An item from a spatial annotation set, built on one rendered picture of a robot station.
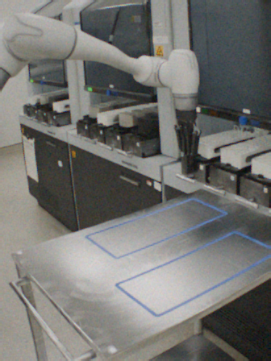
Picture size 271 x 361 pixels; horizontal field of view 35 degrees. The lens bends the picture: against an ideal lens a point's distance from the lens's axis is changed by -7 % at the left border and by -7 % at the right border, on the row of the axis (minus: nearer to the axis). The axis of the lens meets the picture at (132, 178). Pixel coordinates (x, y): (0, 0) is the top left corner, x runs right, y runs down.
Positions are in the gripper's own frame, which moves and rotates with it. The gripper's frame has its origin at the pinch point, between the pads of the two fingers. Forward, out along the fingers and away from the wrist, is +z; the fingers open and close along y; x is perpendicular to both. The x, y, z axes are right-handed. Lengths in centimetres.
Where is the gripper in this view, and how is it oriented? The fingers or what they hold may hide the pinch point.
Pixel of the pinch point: (189, 163)
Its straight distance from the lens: 162.1
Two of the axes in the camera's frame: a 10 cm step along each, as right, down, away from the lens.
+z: 0.7, 9.4, 3.5
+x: -8.3, 2.5, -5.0
